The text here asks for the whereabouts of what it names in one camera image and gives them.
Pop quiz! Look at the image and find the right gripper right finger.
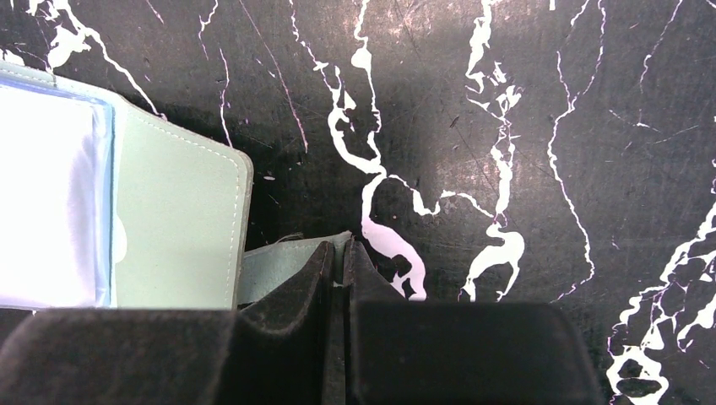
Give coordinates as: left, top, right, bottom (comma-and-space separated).
343, 240, 605, 404

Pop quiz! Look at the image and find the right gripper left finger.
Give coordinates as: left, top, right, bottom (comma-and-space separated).
1, 242, 334, 404

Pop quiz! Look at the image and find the mint green card holder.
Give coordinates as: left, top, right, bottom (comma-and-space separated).
1, 62, 320, 311

